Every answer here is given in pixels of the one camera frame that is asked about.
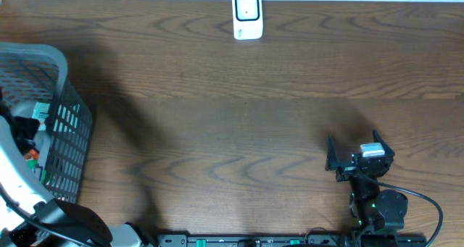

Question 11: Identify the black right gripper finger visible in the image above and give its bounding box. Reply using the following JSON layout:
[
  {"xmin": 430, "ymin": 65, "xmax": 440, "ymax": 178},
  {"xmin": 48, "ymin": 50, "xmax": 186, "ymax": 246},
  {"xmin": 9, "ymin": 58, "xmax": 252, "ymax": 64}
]
[
  {"xmin": 325, "ymin": 136, "xmax": 339, "ymax": 171},
  {"xmin": 373, "ymin": 130, "xmax": 395, "ymax": 158}
]

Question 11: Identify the light blue wet wipes pack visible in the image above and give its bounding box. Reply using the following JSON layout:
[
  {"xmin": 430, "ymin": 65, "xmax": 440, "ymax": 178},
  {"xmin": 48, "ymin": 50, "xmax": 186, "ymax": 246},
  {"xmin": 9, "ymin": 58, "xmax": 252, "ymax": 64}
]
[{"xmin": 32, "ymin": 102, "xmax": 50, "ymax": 131}]

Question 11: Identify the green lid jar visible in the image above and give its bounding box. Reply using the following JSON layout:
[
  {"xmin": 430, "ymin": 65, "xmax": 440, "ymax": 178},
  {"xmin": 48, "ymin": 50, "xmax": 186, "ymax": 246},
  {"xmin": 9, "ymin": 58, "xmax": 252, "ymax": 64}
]
[{"xmin": 26, "ymin": 159, "xmax": 46, "ymax": 183}]

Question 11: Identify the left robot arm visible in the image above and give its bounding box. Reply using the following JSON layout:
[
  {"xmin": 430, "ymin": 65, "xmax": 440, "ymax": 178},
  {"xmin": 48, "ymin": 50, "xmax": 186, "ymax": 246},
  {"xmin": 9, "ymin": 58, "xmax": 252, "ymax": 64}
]
[{"xmin": 1, "ymin": 104, "xmax": 157, "ymax": 246}]

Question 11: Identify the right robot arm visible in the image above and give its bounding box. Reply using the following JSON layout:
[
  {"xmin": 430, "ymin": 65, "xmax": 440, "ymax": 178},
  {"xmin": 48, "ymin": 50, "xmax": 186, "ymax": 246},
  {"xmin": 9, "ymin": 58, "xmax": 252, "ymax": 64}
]
[{"xmin": 325, "ymin": 130, "xmax": 408, "ymax": 246}]

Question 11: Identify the white barcode scanner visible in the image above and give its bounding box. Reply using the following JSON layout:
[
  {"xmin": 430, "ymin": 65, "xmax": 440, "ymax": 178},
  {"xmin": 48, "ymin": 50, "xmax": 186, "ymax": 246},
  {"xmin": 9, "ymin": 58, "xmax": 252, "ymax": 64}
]
[{"xmin": 232, "ymin": 0, "xmax": 264, "ymax": 41}]

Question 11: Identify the grey plastic basket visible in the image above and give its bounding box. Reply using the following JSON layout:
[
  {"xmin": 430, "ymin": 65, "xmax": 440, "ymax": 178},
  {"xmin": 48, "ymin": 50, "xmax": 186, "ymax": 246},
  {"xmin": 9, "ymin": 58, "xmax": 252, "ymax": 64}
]
[{"xmin": 1, "ymin": 42, "xmax": 93, "ymax": 203}]

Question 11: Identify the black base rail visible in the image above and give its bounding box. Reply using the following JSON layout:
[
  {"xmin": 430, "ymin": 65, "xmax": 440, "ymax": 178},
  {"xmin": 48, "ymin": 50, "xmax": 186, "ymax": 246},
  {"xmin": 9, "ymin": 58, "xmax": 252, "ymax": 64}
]
[{"xmin": 155, "ymin": 233, "xmax": 427, "ymax": 247}]

